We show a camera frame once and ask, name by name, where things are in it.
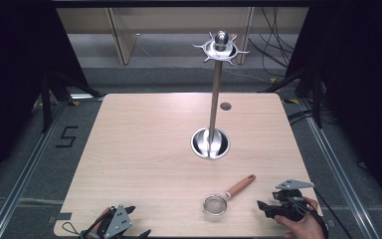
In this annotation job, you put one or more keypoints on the grey table grommet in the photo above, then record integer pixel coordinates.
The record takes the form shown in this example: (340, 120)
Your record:
(225, 106)

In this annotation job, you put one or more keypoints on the steel utensil rack stand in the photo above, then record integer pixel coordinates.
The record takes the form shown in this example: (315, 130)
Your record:
(214, 99)

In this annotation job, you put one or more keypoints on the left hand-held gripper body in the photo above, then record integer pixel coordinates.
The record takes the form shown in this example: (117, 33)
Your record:
(118, 221)

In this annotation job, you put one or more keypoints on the silver metal floor rail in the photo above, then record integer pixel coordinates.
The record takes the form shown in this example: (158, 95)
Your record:
(340, 176)
(23, 176)

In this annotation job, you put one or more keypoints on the person's left hand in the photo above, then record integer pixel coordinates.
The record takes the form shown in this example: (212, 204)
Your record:
(102, 217)

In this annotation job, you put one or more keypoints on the black curtain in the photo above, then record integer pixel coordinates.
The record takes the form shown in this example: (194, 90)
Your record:
(361, 73)
(16, 66)

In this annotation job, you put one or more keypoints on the black metal stand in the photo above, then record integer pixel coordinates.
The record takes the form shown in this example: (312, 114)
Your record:
(48, 99)
(316, 96)

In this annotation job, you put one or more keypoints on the beige wooden furniture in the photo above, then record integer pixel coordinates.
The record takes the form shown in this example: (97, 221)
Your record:
(122, 36)

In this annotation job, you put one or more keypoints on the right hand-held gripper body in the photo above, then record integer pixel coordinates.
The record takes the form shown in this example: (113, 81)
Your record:
(291, 202)

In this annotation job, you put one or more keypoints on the person's right hand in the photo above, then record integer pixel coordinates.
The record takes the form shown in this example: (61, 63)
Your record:
(303, 227)

